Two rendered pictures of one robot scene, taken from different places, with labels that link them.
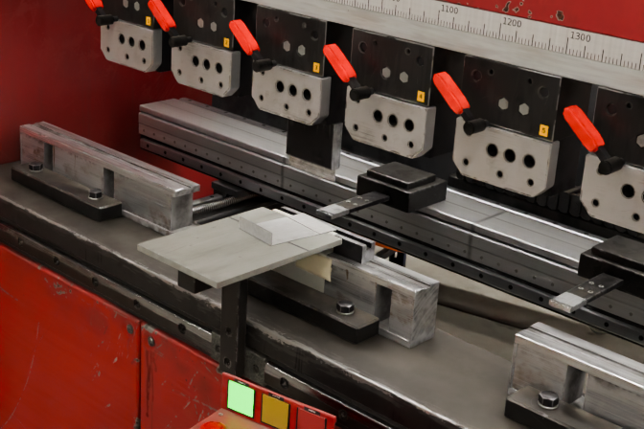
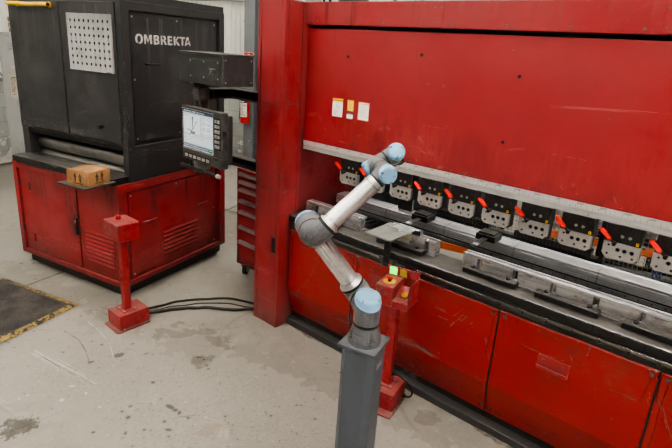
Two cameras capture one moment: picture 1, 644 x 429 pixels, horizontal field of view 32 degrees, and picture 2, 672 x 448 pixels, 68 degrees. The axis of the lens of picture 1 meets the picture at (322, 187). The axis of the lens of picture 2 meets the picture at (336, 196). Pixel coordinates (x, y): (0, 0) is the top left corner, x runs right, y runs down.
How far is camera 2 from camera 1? 137 cm
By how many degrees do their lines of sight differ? 4
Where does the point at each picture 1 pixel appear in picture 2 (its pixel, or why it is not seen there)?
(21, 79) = (305, 187)
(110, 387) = not seen: hidden behind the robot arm
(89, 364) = not seen: hidden behind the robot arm
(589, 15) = (483, 176)
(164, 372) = (362, 267)
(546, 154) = (472, 208)
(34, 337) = (315, 261)
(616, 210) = (490, 220)
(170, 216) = (359, 225)
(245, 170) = (373, 212)
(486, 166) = (456, 210)
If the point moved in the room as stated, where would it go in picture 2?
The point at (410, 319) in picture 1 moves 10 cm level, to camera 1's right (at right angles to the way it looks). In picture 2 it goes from (434, 249) to (451, 250)
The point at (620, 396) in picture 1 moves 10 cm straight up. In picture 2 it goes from (490, 265) to (493, 248)
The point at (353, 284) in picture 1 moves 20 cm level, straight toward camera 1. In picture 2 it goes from (418, 241) to (423, 255)
